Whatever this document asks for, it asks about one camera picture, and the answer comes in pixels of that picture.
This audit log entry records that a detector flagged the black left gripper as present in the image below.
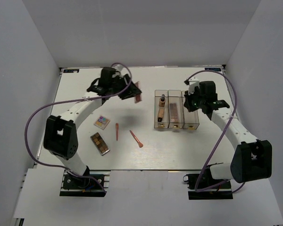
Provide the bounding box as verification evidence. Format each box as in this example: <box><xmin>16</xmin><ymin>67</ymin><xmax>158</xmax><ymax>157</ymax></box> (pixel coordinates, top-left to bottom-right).
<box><xmin>109</xmin><ymin>73</ymin><xmax>142</xmax><ymax>100</ymax></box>

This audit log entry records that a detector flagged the pink blush palette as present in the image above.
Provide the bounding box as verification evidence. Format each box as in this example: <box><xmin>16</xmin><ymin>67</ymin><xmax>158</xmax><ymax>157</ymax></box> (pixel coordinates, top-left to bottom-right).
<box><xmin>134</xmin><ymin>81</ymin><xmax>142</xmax><ymax>104</ymax></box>

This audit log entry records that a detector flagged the square foundation bottle black pump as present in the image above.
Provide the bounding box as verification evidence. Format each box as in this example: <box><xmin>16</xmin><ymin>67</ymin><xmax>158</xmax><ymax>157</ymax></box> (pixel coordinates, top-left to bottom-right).
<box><xmin>158</xmin><ymin>107</ymin><xmax>165</xmax><ymax>122</ymax></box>

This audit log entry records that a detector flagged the long clear eyeshadow palette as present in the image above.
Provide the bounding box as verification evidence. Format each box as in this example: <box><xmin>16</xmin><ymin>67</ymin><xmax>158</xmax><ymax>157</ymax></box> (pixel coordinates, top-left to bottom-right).
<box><xmin>169</xmin><ymin>103</ymin><xmax>179</xmax><ymax>123</ymax></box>

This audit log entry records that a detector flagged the glitter eyeshadow palette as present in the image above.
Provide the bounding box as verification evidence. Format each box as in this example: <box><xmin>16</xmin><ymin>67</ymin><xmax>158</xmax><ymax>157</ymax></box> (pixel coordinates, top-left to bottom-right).
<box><xmin>94</xmin><ymin>115</ymin><xmax>110</xmax><ymax>130</ymax></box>

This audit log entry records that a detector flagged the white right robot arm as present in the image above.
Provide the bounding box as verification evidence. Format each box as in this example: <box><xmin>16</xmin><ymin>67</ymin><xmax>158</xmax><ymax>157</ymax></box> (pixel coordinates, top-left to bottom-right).
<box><xmin>184</xmin><ymin>81</ymin><xmax>272</xmax><ymax>188</ymax></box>

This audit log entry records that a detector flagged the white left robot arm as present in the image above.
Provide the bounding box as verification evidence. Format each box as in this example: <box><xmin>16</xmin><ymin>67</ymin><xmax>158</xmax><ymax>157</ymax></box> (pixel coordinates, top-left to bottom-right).
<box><xmin>43</xmin><ymin>63</ymin><xmax>141</xmax><ymax>188</ymax></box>

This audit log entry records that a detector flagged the round pink makeup brush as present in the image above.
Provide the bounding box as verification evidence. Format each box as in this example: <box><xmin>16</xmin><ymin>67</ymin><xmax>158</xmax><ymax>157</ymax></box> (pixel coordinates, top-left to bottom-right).
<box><xmin>130</xmin><ymin>130</ymin><xmax>143</xmax><ymax>148</ymax></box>

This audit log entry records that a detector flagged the blue right corner label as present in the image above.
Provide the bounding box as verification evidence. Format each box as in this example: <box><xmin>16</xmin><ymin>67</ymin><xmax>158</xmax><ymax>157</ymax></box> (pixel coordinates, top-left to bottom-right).
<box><xmin>204</xmin><ymin>67</ymin><xmax>222</xmax><ymax>72</ymax></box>

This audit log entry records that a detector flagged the blue corner label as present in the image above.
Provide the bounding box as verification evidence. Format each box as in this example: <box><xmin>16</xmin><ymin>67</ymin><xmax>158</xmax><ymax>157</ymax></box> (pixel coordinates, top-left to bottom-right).
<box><xmin>63</xmin><ymin>69</ymin><xmax>79</xmax><ymax>73</ymax></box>
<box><xmin>204</xmin><ymin>67</ymin><xmax>222</xmax><ymax>72</ymax></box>

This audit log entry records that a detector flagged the clear three-compartment organizer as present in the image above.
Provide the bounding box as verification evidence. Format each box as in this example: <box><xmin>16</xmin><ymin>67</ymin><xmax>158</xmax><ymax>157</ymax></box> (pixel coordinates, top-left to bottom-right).
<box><xmin>154</xmin><ymin>90</ymin><xmax>200</xmax><ymax>130</ymax></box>

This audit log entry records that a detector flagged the black-cased brown eyeshadow palette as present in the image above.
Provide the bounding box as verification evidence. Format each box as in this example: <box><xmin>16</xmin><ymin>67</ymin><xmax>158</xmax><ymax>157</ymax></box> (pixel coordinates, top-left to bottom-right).
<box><xmin>90</xmin><ymin>132</ymin><xmax>110</xmax><ymax>156</ymax></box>

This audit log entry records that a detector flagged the blue left corner label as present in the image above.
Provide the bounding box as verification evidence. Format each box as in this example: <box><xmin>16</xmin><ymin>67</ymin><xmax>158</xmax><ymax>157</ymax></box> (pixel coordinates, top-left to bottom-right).
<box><xmin>63</xmin><ymin>69</ymin><xmax>79</xmax><ymax>73</ymax></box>

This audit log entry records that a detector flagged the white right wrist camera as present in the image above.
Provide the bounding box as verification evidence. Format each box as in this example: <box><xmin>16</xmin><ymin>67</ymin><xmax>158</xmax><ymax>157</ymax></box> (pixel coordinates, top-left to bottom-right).
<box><xmin>184</xmin><ymin>77</ymin><xmax>200</xmax><ymax>95</ymax></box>

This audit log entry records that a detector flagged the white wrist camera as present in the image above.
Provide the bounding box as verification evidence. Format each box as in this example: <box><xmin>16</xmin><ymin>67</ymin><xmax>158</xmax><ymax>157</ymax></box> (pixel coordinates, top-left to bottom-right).
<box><xmin>184</xmin><ymin>77</ymin><xmax>200</xmax><ymax>95</ymax></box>
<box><xmin>113</xmin><ymin>65</ymin><xmax>124</xmax><ymax>72</ymax></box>

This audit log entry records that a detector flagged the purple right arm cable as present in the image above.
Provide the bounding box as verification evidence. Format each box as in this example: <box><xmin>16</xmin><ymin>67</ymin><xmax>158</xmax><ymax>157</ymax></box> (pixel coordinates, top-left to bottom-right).
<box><xmin>184</xmin><ymin>69</ymin><xmax>247</xmax><ymax>194</ymax></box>

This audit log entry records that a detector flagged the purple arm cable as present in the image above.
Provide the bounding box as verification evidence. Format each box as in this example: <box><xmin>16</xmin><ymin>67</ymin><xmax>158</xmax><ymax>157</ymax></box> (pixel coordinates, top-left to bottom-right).
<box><xmin>25</xmin><ymin>62</ymin><xmax>133</xmax><ymax>195</ymax></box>
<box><xmin>184</xmin><ymin>69</ymin><xmax>247</xmax><ymax>194</ymax></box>

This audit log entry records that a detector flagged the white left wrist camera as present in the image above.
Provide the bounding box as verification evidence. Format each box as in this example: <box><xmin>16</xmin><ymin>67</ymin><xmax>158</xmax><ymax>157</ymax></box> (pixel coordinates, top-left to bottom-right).
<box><xmin>113</xmin><ymin>65</ymin><xmax>124</xmax><ymax>72</ymax></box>

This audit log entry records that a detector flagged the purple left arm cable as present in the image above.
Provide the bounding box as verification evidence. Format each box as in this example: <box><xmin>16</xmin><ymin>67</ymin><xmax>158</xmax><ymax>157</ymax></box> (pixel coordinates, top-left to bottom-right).
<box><xmin>25</xmin><ymin>62</ymin><xmax>133</xmax><ymax>195</ymax></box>

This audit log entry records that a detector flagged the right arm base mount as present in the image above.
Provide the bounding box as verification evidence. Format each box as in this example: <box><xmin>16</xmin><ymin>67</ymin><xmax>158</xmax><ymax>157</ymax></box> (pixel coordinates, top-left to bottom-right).
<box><xmin>183</xmin><ymin>173</ymin><xmax>233</xmax><ymax>200</ymax></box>

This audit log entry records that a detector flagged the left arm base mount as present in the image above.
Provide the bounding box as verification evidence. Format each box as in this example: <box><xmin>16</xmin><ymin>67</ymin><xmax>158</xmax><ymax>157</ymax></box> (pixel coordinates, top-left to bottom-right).
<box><xmin>59</xmin><ymin>171</ymin><xmax>110</xmax><ymax>197</ymax></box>

